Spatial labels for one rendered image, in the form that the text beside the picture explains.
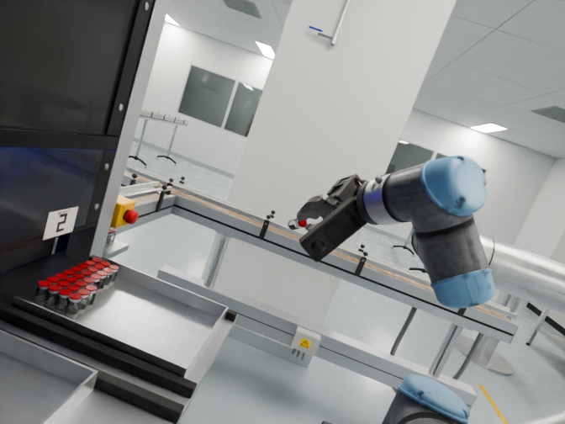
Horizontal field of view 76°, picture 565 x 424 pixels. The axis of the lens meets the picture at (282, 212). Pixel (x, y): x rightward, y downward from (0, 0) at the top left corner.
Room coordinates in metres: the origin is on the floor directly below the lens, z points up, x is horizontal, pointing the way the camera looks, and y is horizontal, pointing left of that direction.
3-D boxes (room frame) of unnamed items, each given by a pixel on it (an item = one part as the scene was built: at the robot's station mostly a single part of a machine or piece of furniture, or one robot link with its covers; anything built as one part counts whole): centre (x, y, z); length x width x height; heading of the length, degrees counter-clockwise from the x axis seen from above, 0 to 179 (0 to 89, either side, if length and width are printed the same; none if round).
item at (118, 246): (0.97, 0.48, 0.87); 0.14 x 0.13 x 0.02; 86
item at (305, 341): (1.55, -0.31, 0.50); 0.12 x 0.05 x 0.09; 86
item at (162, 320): (0.69, 0.22, 0.90); 0.34 x 0.26 x 0.04; 86
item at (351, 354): (1.61, -0.33, 0.49); 1.60 x 0.08 x 0.12; 86
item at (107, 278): (0.70, 0.33, 0.90); 0.18 x 0.02 x 0.05; 176
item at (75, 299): (0.62, 0.32, 0.90); 0.02 x 0.02 x 0.05
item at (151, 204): (1.25, 0.56, 0.92); 0.69 x 0.15 x 0.16; 176
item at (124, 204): (0.96, 0.44, 1.00); 0.08 x 0.07 x 0.07; 86
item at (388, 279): (1.62, -0.18, 0.92); 1.90 x 0.15 x 0.16; 86
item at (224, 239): (1.65, 0.22, 0.46); 0.09 x 0.09 x 0.77; 86
